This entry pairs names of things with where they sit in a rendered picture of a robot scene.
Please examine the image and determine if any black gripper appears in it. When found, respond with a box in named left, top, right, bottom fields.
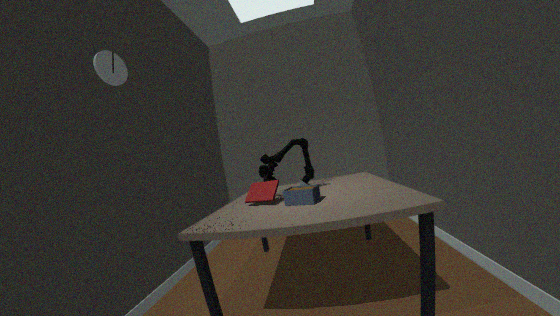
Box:
left=259, top=165, right=276, bottom=182

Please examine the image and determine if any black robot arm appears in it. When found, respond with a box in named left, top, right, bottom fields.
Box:
left=260, top=138, right=315, bottom=184

